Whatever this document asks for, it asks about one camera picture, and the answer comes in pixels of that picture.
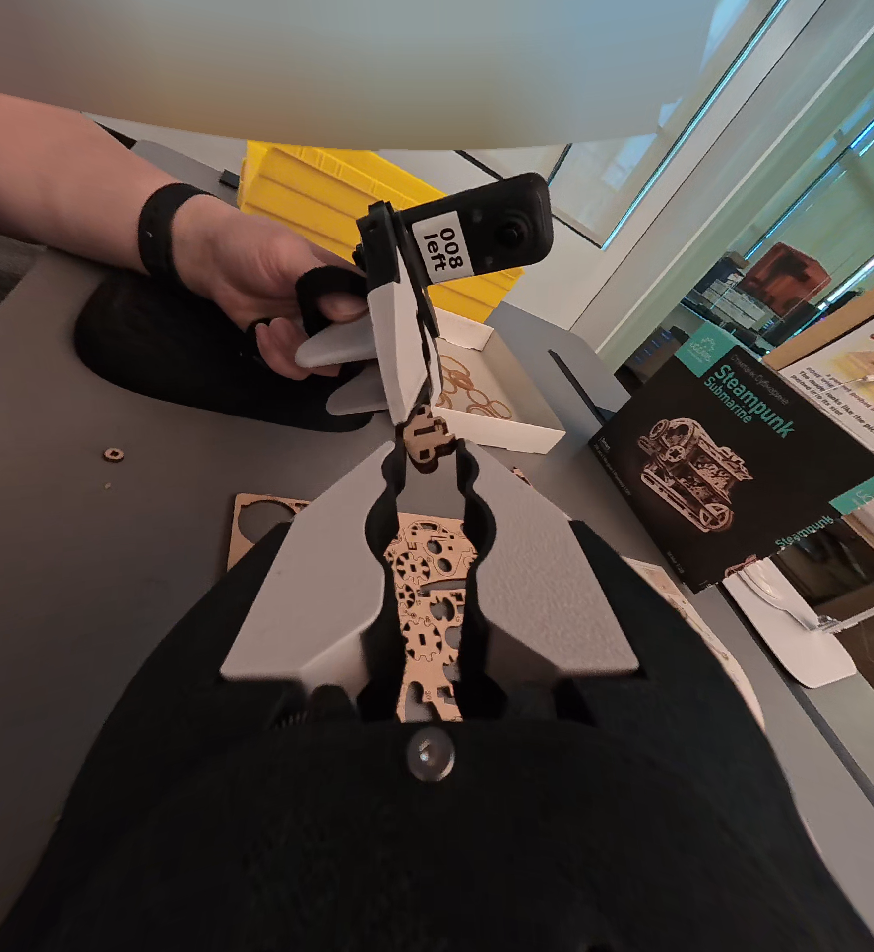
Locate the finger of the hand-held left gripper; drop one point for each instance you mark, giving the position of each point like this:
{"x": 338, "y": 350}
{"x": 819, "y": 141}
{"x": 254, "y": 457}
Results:
{"x": 400, "y": 349}

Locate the white stand base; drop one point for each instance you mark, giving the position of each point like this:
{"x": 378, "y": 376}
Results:
{"x": 816, "y": 654}

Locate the black wristband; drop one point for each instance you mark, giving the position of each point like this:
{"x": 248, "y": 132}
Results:
{"x": 162, "y": 238}

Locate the rounded wooden model part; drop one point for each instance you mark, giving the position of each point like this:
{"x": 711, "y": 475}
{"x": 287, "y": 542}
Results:
{"x": 426, "y": 442}

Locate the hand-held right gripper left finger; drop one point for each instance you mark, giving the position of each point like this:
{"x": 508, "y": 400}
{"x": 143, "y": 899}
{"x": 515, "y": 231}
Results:
{"x": 303, "y": 595}

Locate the black model kit box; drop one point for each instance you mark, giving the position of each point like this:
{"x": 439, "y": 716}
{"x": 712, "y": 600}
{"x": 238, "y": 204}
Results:
{"x": 742, "y": 461}

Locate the person's left hand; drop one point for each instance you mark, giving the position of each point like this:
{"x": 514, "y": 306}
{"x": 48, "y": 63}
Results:
{"x": 251, "y": 268}

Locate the red translucent box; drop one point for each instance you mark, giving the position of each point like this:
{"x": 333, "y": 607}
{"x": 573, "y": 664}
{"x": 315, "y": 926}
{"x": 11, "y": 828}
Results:
{"x": 787, "y": 282}

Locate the pile of rubber bands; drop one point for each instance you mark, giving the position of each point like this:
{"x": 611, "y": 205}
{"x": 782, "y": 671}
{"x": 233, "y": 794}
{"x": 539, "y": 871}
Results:
{"x": 474, "y": 387}

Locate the yellow plastic bin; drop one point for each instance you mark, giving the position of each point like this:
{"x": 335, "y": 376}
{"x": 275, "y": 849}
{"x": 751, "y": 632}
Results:
{"x": 310, "y": 193}

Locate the laser-cut wooden parts sheet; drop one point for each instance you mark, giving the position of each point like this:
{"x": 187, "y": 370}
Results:
{"x": 426, "y": 573}

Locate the illustrated instruction sign board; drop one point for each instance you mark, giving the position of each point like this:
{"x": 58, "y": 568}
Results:
{"x": 868, "y": 372}

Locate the person's left forearm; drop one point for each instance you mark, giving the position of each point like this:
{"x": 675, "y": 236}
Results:
{"x": 50, "y": 171}

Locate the white cardboard tray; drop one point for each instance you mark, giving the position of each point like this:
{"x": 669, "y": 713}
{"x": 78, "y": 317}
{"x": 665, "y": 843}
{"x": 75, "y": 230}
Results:
{"x": 511, "y": 428}

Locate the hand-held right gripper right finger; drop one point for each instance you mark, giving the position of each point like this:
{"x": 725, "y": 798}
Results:
{"x": 548, "y": 595}

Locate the illustrated instruction booklet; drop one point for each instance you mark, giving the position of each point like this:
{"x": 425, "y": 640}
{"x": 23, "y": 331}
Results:
{"x": 667, "y": 595}

